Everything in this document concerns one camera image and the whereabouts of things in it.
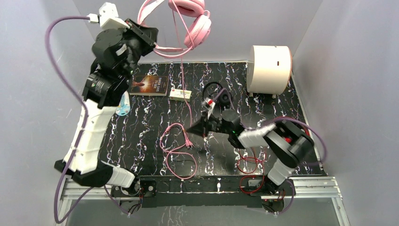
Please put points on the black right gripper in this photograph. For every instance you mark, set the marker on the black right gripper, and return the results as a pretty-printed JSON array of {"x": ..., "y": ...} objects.
[{"x": 202, "y": 128}]

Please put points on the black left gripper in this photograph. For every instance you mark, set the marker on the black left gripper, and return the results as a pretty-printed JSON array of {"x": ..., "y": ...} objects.
[{"x": 143, "y": 34}]

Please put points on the black on-ear headphones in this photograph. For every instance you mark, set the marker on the black on-ear headphones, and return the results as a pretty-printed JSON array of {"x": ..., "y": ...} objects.
[{"x": 221, "y": 98}]

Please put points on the pink over-ear headphones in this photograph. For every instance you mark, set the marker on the pink over-ear headphones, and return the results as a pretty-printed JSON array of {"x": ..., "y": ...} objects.
[{"x": 197, "y": 23}]

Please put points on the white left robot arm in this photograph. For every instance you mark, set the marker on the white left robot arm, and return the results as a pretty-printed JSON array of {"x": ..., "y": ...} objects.
[{"x": 117, "y": 52}]

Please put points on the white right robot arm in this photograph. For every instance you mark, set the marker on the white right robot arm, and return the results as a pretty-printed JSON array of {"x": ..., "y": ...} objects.
[{"x": 283, "y": 136}]

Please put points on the small white cardboard box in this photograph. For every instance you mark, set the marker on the small white cardboard box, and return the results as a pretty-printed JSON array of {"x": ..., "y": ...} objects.
[{"x": 180, "y": 95}]

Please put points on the dark paperback book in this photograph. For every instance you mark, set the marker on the dark paperback book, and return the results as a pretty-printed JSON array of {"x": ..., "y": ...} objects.
[{"x": 149, "y": 85}]

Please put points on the white and blue small device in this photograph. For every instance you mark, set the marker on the white and blue small device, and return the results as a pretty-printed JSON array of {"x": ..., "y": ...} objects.
[{"x": 124, "y": 105}]

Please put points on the white cylindrical container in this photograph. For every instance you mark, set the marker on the white cylindrical container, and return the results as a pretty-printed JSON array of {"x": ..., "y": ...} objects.
[{"x": 268, "y": 69}]

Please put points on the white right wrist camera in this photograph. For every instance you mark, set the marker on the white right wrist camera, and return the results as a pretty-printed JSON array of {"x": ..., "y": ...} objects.
[{"x": 208, "y": 105}]

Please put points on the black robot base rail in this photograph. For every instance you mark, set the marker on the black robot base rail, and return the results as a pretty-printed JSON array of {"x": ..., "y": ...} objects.
[{"x": 162, "y": 191}]

